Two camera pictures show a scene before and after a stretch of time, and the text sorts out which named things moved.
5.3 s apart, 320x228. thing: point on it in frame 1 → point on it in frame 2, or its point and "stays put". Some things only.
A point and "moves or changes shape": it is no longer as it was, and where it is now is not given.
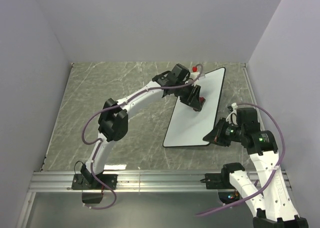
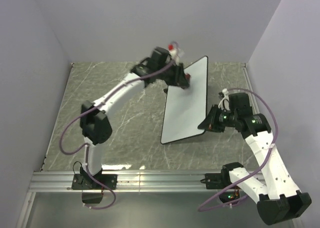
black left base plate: [88, 181] stays put
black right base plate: [217, 181] stays put
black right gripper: [214, 136] → [210, 123]
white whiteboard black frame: [187, 127] moves or changes shape
